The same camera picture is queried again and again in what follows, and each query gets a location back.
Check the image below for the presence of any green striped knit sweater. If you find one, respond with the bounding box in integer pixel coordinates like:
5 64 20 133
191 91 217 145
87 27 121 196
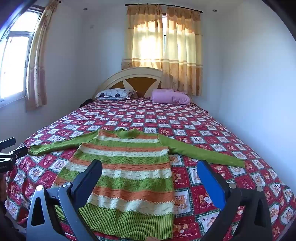
28 128 245 240

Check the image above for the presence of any yellow patterned side curtain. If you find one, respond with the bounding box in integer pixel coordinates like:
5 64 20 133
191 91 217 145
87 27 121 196
25 0 58 112

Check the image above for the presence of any black curtain rod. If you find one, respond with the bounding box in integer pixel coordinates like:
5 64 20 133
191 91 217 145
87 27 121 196
125 3 203 13

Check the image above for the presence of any cream and brown headboard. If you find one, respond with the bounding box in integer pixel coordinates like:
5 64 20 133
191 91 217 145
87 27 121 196
92 67 193 102

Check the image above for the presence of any white patterned pillow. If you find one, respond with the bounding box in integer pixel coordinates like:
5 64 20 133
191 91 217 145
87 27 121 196
95 89 134 100

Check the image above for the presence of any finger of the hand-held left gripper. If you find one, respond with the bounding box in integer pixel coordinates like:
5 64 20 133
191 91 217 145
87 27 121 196
0 137 16 149
7 146 28 160

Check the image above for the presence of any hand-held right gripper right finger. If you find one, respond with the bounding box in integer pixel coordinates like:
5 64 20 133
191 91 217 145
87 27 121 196
196 160 272 241

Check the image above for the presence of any pink pillow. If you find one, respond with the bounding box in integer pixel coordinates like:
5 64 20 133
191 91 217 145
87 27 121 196
151 89 190 105

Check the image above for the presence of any red checkered printed bedspread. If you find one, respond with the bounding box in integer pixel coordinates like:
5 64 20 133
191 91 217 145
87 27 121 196
5 96 293 241

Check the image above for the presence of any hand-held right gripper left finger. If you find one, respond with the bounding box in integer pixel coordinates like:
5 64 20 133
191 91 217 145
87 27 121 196
26 159 103 241

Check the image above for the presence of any yellow patterned window curtain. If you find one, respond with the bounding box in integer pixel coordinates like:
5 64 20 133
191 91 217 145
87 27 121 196
162 6 204 96
121 4 168 78

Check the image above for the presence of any sliding side window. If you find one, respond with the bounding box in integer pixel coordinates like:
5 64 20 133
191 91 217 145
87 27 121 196
0 9 44 107

